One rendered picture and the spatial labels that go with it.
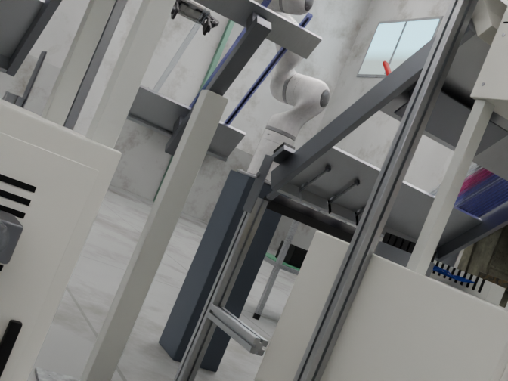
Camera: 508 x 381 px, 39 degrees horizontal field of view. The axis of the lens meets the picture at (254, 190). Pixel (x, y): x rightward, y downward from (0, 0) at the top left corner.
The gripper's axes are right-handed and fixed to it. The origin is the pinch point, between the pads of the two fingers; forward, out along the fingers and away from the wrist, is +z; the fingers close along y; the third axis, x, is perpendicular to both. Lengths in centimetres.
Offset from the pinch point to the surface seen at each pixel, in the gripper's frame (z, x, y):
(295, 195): 14, 27, 48
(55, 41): -803, 435, 29
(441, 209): 64, -13, 49
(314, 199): 12, 27, 55
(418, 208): 9, 17, 86
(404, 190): 11, 12, 77
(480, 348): 95, -7, 51
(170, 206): 34.1, 32.5, 10.9
